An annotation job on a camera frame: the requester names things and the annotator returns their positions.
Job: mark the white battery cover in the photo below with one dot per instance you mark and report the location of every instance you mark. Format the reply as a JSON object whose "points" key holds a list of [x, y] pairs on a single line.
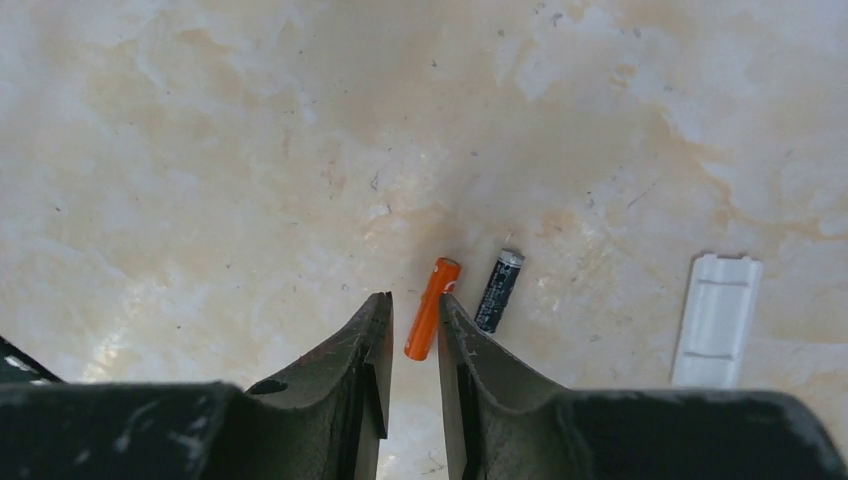
{"points": [[718, 312]]}

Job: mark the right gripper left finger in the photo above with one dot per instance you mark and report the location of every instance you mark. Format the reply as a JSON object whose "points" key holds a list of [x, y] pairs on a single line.
{"points": [[321, 417]]}

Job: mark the orange battery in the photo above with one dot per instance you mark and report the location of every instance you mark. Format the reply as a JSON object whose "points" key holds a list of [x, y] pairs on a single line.
{"points": [[443, 279]]}

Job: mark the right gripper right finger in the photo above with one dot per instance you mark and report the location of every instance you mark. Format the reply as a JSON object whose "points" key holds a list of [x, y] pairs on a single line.
{"points": [[504, 420]]}

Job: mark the grey black battery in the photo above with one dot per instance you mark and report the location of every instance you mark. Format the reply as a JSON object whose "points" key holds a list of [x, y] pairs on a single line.
{"points": [[498, 290]]}

